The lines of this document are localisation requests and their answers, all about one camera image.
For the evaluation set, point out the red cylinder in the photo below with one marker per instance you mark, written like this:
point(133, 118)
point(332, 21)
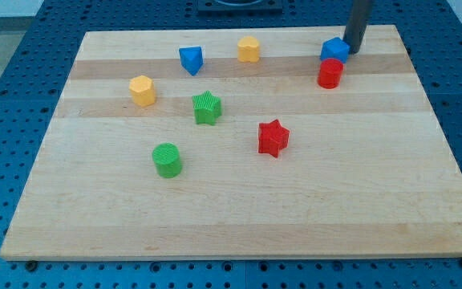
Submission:
point(330, 73)

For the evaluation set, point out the green cylinder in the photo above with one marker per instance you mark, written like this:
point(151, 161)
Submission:
point(166, 158)

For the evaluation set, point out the yellow hexagon block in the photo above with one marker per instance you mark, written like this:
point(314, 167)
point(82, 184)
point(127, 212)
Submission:
point(142, 91)

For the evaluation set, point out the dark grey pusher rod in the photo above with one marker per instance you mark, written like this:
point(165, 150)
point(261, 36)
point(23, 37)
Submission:
point(357, 24)

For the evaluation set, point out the green star block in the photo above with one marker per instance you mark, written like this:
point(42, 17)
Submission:
point(207, 108)

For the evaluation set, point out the red star block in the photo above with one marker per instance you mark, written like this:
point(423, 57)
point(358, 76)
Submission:
point(272, 138)

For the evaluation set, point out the blue triangular prism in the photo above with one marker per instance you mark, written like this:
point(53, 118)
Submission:
point(191, 59)

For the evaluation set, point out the wooden board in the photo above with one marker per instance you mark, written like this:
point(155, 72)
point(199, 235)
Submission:
point(367, 172)

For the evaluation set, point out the blue cube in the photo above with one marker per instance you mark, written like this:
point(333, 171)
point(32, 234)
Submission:
point(335, 48)

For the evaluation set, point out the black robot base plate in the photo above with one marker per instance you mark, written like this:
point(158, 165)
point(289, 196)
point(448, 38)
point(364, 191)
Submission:
point(205, 6)

